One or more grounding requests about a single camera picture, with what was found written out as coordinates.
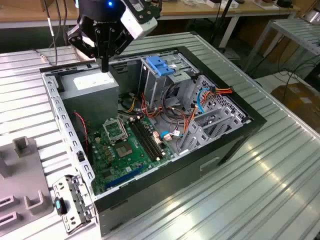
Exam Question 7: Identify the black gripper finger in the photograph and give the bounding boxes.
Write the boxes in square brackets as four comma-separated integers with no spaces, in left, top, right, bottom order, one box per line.
[102,26,134,73]
[66,24,104,73]

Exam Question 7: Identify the blue data wire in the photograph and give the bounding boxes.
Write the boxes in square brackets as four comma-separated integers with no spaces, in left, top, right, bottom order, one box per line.
[195,87,212,115]

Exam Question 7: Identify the orange power wire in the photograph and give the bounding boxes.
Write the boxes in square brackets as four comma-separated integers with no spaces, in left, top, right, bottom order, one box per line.
[211,84,235,97]

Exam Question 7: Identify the grey metal disk bay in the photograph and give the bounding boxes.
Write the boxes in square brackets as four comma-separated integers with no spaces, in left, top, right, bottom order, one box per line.
[178,73,252,156]

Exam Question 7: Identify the blue plastic drive latch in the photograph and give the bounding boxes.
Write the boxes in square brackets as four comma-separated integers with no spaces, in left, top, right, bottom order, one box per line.
[146,56,175,77]

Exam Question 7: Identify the grey optical drive cage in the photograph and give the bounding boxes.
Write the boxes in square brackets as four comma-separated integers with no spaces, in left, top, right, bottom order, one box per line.
[138,52,201,111]

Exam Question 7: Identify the grey power supply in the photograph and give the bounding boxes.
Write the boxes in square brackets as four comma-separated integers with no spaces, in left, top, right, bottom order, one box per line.
[58,67,120,128]

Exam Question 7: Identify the wooden desk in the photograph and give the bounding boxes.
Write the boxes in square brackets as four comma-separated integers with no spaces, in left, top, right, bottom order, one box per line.
[0,0,301,29]

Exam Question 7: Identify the black case fan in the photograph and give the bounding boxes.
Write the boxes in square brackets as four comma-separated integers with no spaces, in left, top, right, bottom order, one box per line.
[72,111,91,166]

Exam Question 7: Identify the metal socket cover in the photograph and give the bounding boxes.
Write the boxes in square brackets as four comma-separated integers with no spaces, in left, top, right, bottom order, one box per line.
[102,119,129,145]

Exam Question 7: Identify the black RAM slot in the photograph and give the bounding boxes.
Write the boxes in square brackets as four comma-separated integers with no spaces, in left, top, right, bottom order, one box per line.
[131,121,158,161]
[135,120,161,160]
[128,121,154,162]
[138,119,164,158]

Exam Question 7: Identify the CPU socket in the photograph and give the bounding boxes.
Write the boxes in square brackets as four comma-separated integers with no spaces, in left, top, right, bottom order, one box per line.
[113,141,136,159]

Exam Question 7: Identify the green motherboard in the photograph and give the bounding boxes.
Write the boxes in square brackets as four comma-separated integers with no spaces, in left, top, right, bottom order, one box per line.
[87,116,176,196]

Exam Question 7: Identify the blue expansion slot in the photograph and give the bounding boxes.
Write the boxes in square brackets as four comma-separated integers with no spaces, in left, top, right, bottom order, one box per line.
[104,163,145,190]

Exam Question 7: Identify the grey parts rack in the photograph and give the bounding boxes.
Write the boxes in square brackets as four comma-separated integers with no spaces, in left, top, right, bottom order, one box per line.
[0,136,55,231]

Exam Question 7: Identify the black PC case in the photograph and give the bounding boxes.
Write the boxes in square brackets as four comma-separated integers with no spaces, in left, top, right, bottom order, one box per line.
[39,45,268,238]

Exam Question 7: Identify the black blue latch tab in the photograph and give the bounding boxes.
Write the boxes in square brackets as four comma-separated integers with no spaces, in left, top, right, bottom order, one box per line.
[54,197,68,215]

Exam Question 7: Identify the metal slat side table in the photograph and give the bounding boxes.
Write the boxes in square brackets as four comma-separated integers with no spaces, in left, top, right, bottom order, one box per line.
[243,18,320,76]

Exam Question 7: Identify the large flat cardboard box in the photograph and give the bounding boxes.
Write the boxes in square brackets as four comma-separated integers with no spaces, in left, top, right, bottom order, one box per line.
[271,83,320,126]

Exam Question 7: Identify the silver round metal object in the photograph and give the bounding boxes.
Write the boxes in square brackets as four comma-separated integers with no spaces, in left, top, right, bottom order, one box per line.
[303,9,320,25]

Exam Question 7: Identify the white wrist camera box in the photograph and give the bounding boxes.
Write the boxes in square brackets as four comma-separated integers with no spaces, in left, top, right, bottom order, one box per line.
[119,0,159,41]

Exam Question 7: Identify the thin black cable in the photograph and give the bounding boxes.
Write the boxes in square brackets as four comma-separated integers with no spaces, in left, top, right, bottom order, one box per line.
[57,0,69,46]

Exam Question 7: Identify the black cable with metal plug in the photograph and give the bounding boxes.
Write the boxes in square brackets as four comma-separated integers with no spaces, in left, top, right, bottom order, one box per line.
[44,0,58,66]

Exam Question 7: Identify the yellow black wire bundle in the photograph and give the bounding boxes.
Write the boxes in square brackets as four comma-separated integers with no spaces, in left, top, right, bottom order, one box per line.
[123,96,138,113]

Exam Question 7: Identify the orange black wire bundle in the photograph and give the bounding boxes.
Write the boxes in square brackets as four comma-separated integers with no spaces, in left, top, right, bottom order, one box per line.
[141,92,198,136]

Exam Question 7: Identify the red fan wire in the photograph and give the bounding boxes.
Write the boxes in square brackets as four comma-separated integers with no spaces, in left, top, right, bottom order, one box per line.
[74,111,90,151]

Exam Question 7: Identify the blue wire with white plug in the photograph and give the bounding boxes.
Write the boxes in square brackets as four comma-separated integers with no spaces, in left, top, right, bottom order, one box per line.
[159,129,181,142]

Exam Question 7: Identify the metal slot bracket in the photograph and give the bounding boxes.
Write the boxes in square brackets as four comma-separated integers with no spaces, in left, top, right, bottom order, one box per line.
[52,174,97,235]

